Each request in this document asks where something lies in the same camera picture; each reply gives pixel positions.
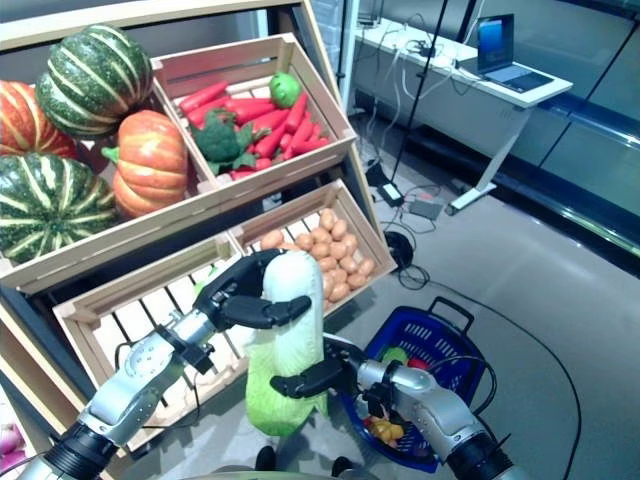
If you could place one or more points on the black power strip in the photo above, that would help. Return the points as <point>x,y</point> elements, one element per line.
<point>420,48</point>

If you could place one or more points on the light green cabbage head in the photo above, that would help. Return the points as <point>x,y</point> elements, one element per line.
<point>285,90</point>

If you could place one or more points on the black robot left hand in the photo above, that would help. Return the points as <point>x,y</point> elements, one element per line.
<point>235,305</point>

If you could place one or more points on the grey flat box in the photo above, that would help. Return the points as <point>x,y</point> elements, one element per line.
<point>425,207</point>

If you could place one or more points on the large wooden crate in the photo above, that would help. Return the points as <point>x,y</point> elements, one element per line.
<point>125,235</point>

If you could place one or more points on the black power adapter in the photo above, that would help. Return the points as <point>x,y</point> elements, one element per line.
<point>390,192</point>

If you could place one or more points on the wooden slat crate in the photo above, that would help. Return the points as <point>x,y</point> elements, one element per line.
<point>372,235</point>
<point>280,172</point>
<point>125,290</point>

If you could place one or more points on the tall black stand pole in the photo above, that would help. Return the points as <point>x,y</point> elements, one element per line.
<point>419,85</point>

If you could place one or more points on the blue plastic shopping basket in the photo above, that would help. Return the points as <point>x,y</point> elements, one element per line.
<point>435,340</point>

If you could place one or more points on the dark green broccoli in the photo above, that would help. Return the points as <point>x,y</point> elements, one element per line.
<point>217,137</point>

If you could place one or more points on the brown potato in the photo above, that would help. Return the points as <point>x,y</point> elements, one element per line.
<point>328,220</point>
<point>329,265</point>
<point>305,241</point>
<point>340,230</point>
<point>351,265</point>
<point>355,281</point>
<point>339,293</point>
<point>272,239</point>
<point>366,268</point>

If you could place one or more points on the red bell pepper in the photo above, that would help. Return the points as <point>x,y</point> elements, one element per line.
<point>417,363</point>

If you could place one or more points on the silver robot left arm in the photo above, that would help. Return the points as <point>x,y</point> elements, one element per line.
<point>135,380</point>

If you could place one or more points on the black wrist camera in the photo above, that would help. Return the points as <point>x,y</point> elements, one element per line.
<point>197,359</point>
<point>378,400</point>

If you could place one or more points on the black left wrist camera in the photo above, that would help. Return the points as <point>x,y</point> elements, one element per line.
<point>197,359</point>

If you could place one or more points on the open grey laptop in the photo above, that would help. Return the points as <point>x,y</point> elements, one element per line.
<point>495,40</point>

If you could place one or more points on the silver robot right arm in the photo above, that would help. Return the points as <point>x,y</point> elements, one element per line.
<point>430,400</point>

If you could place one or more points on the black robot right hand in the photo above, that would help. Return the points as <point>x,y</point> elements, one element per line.
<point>310,382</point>

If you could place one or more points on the orange striped pumpkin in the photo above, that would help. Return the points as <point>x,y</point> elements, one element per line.
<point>20,120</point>

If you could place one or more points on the white display fridge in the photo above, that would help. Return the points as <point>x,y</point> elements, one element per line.
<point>354,50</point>

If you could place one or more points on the purple white onion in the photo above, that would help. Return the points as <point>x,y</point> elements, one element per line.
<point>11,439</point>

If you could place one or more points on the red carrot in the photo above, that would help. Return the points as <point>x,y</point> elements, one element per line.
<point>250,107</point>
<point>207,111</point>
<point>311,145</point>
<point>296,114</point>
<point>270,142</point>
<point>202,96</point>

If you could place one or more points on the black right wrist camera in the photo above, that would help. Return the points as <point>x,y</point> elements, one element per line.
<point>378,400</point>

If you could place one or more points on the orange pumpkin with green stem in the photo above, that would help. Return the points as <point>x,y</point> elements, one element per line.
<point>150,165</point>

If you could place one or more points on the orange toy figure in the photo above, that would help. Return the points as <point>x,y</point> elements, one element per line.
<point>385,430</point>

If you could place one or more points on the green striped pumpkin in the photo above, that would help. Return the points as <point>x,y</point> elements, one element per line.
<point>95,80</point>
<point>45,210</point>

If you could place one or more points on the wooden display shelf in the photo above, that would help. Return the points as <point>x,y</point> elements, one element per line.
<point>100,22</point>

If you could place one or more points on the white desk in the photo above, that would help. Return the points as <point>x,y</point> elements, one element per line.
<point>440,95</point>

